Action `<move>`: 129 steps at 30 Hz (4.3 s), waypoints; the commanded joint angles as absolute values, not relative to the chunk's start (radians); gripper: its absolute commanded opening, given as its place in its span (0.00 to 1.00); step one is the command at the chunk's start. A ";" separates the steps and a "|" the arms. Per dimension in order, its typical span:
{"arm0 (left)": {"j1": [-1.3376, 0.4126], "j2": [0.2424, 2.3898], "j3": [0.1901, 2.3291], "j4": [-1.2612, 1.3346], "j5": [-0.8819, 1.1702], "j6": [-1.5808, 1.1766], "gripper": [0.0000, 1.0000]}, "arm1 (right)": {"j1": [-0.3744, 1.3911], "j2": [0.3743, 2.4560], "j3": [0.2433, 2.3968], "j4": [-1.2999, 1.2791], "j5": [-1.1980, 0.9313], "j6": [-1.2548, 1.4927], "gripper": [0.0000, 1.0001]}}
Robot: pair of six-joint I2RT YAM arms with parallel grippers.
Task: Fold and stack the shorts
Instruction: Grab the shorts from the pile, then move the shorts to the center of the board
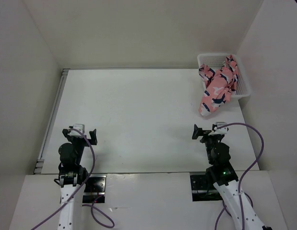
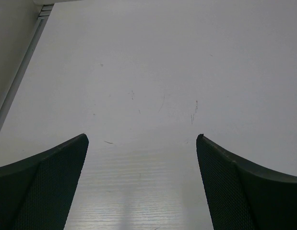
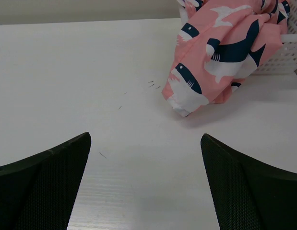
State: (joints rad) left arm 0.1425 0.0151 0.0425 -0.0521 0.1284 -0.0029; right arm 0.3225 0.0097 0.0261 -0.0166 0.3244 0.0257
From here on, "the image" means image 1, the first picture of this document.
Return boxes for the white plastic mesh basket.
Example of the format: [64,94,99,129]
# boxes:
[197,53,251,100]

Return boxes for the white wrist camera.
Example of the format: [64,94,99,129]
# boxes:
[211,122,228,135]
[68,124,85,138]

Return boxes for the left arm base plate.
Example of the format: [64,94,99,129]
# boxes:
[83,174,107,204]

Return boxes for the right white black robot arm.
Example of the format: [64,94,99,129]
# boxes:
[192,122,271,230]

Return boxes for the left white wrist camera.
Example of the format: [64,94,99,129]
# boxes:
[68,124,85,138]

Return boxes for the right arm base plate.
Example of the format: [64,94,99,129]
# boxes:
[190,173,222,202]

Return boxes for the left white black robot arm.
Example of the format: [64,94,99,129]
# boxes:
[58,124,97,230]

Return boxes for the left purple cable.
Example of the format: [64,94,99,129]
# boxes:
[30,128,115,230]

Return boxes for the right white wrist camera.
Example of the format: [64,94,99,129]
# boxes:
[211,122,228,135]

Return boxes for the pink shark print shorts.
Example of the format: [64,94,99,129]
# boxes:
[199,55,239,116]

